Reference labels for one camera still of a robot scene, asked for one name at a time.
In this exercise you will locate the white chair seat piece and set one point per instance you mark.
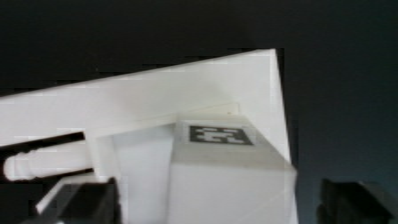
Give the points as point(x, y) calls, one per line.
point(123, 110)

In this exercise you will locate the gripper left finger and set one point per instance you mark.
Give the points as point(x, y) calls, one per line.
point(84, 204)

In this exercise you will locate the white chair leg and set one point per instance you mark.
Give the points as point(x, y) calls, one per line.
point(232, 181)

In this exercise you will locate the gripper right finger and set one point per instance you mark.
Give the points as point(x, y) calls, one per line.
point(356, 203)

